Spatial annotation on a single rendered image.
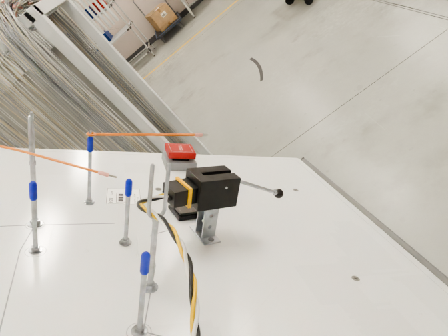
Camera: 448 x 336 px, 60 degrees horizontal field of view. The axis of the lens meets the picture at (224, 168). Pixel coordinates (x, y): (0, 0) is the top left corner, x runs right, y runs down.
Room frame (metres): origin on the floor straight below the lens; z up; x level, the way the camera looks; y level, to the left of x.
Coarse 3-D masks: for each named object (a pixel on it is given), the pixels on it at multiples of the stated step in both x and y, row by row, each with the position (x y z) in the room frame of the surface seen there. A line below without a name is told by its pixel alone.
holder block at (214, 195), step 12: (192, 168) 0.44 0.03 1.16; (204, 168) 0.44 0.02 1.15; (216, 168) 0.44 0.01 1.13; (228, 168) 0.44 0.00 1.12; (192, 180) 0.42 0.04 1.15; (204, 180) 0.41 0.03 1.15; (216, 180) 0.41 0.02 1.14; (228, 180) 0.41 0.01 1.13; (240, 180) 0.41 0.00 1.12; (204, 192) 0.40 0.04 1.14; (216, 192) 0.41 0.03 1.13; (228, 192) 0.41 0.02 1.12; (192, 204) 0.42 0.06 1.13; (204, 204) 0.40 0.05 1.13; (216, 204) 0.41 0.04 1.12; (228, 204) 0.41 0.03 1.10
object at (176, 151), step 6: (168, 144) 0.68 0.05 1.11; (174, 144) 0.68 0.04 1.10; (180, 144) 0.68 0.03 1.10; (186, 144) 0.68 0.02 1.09; (168, 150) 0.65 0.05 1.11; (174, 150) 0.65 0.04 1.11; (180, 150) 0.65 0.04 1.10; (186, 150) 0.65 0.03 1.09; (192, 150) 0.65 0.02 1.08; (168, 156) 0.64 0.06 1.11; (174, 156) 0.64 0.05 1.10; (180, 156) 0.64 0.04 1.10; (186, 156) 0.64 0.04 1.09; (192, 156) 0.64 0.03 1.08
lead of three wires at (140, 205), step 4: (152, 196) 0.40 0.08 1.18; (156, 196) 0.41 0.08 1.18; (160, 196) 0.41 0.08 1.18; (168, 196) 0.41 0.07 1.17; (140, 200) 0.38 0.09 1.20; (144, 200) 0.39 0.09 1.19; (152, 200) 0.40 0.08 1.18; (156, 200) 0.41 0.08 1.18; (140, 204) 0.37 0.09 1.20; (140, 208) 0.36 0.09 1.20; (144, 208) 0.35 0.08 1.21; (144, 212) 0.35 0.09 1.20; (152, 212) 0.33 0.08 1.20; (152, 216) 0.33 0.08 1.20
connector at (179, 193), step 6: (174, 180) 0.43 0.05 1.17; (186, 180) 0.43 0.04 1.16; (174, 186) 0.41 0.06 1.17; (180, 186) 0.41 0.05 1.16; (192, 186) 0.41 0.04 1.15; (174, 192) 0.40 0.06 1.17; (180, 192) 0.40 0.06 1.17; (186, 192) 0.40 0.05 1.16; (192, 192) 0.40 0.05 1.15; (168, 198) 0.41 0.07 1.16; (174, 198) 0.40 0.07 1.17; (180, 198) 0.40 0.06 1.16; (186, 198) 0.40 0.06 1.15; (192, 198) 0.41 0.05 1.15; (174, 204) 0.40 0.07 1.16; (180, 204) 0.40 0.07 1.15; (186, 204) 0.40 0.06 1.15
